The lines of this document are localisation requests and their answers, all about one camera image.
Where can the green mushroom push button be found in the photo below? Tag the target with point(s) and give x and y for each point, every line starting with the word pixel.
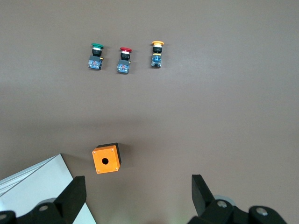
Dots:
pixel 95 61

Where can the white drawer cabinet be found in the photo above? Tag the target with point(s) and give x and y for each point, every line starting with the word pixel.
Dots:
pixel 42 184

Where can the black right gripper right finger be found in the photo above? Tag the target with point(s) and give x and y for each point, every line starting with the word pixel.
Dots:
pixel 203 198

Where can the red mushroom push button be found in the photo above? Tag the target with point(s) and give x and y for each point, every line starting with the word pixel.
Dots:
pixel 123 66

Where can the yellow mushroom push button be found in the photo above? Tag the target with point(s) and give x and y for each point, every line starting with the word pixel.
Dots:
pixel 156 59

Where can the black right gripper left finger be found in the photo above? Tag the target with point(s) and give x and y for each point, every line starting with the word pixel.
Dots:
pixel 67 200

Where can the orange button enclosure box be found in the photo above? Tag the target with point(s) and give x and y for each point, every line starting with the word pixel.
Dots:
pixel 105 161

